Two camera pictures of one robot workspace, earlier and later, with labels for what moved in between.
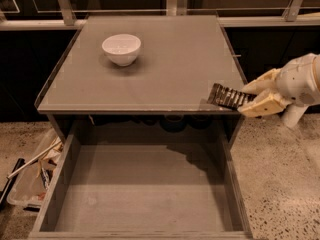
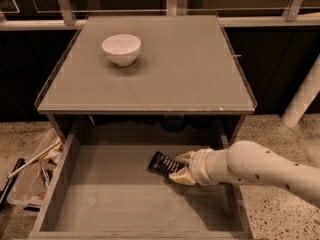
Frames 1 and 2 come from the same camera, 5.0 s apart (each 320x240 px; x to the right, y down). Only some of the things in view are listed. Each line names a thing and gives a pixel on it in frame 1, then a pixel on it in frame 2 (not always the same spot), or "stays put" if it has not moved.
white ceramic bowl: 121,49 stays put
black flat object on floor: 8,185 stays put
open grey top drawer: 143,191 stays put
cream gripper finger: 266,103 to 183,177
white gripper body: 296,80 to 198,166
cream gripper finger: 263,83 to 186,157
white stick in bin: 34,159 stays put
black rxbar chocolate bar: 227,97 to 164,164
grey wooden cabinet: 141,78 stays put
